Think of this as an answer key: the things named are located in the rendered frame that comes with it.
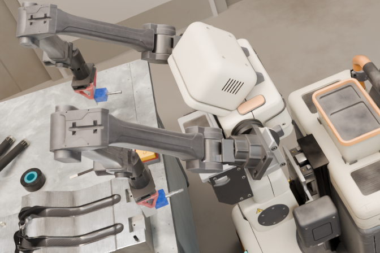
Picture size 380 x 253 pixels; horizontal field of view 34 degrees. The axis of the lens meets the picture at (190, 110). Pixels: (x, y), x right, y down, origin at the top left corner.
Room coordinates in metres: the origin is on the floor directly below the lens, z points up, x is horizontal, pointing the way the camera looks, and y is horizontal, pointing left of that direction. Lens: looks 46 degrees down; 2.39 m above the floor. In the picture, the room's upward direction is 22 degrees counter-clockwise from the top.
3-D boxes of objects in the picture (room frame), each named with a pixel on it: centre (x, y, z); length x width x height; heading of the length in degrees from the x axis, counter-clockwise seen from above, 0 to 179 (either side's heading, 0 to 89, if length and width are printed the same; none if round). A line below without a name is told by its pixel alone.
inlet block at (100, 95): (1.66, 0.26, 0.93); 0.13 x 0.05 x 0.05; 69
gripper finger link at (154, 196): (1.12, 0.20, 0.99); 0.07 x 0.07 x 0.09; 1
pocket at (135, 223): (1.12, 0.27, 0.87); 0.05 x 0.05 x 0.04; 83
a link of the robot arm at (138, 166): (1.14, 0.21, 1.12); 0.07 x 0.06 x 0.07; 68
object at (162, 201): (1.13, 0.17, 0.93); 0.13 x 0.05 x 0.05; 91
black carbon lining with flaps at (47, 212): (1.19, 0.48, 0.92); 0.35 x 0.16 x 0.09; 83
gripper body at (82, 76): (1.67, 0.29, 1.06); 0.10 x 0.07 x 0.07; 160
